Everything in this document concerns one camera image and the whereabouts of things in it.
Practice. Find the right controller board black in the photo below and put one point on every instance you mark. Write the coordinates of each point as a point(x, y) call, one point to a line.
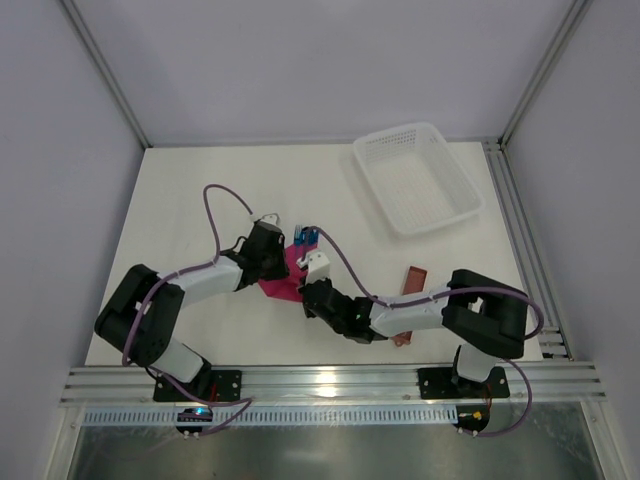
point(472, 422)

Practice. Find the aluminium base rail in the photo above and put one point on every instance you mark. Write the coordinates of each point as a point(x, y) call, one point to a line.
point(547, 381)

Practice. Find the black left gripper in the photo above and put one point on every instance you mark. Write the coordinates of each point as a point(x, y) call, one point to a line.
point(279, 258)

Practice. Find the controller board black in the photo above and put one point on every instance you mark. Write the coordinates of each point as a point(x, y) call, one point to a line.
point(194, 421)
point(472, 422)

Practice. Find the brown utensil tray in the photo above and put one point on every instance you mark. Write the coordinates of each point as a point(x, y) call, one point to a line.
point(414, 282)

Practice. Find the blue metallic fork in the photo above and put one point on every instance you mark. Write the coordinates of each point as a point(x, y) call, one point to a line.
point(299, 235)

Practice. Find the aluminium frame post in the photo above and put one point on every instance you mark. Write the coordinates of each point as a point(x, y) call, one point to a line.
point(553, 53)
point(86, 38)

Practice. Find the right side aluminium rail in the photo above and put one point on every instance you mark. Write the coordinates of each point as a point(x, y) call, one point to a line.
point(552, 338)

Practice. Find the right aluminium frame post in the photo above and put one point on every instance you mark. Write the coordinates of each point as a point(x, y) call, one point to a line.
point(553, 53)

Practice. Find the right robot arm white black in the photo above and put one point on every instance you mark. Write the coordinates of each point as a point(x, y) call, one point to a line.
point(488, 316)

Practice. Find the white slotted cable duct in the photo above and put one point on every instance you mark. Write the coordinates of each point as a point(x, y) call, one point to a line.
point(280, 415)

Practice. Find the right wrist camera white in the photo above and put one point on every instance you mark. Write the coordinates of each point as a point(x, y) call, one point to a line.
point(316, 264)

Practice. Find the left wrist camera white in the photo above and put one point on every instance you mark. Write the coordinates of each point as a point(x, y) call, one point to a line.
point(269, 218)

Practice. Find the left aluminium frame post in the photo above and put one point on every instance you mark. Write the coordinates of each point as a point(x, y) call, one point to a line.
point(86, 38)

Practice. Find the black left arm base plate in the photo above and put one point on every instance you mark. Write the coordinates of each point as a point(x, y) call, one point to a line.
point(220, 385)

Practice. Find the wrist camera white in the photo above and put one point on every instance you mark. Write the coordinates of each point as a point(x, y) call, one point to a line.
point(269, 218)
point(316, 264)

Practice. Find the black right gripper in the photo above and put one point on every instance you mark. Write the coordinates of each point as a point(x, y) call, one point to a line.
point(310, 294)

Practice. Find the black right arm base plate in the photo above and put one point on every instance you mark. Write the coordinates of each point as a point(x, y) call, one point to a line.
point(439, 383)

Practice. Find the white plastic basket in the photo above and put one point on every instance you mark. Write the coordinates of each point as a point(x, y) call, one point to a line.
point(416, 178)

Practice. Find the pink paper napkin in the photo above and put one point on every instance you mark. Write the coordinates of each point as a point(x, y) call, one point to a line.
point(287, 289)

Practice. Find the left controller board black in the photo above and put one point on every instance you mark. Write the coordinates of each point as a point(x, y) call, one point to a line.
point(194, 421)

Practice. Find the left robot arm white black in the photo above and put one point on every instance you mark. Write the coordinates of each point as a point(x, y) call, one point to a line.
point(140, 316)

